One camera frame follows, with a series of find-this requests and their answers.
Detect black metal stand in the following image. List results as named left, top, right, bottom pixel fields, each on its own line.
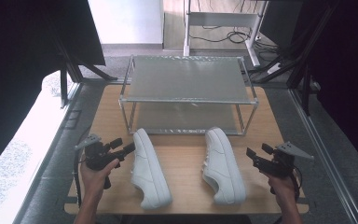
left=250, top=0, right=339, bottom=117
left=53, top=36, right=119, bottom=110

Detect aluminium floor rail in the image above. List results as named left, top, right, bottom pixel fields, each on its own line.
left=288, top=88, right=358, bottom=224

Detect white desk frame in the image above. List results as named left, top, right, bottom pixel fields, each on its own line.
left=182, top=0, right=270, bottom=68

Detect dark curtain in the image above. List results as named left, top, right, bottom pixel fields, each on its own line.
left=292, top=0, right=358, bottom=176
left=0, top=0, right=107, bottom=182

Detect person's left hand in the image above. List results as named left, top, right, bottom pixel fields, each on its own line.
left=79, top=158, right=121, bottom=201

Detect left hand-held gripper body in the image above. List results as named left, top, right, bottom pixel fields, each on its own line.
left=74, top=133, right=126, bottom=172

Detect metal two-tier shoe rack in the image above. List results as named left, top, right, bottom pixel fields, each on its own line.
left=117, top=54, right=260, bottom=137

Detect black floor cables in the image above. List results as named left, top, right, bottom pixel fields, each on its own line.
left=188, top=23, right=254, bottom=45

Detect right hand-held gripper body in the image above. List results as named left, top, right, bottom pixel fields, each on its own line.
left=254, top=141, right=315, bottom=179

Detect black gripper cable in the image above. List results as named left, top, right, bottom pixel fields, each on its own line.
left=291, top=166, right=303, bottom=202
left=72, top=148, right=85, bottom=209

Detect white sneaker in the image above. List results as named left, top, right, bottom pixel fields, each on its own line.
left=201, top=126, right=248, bottom=206
left=131, top=127, right=173, bottom=211

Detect person's right hand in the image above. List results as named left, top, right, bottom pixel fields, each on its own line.
left=265, top=172, right=298, bottom=203

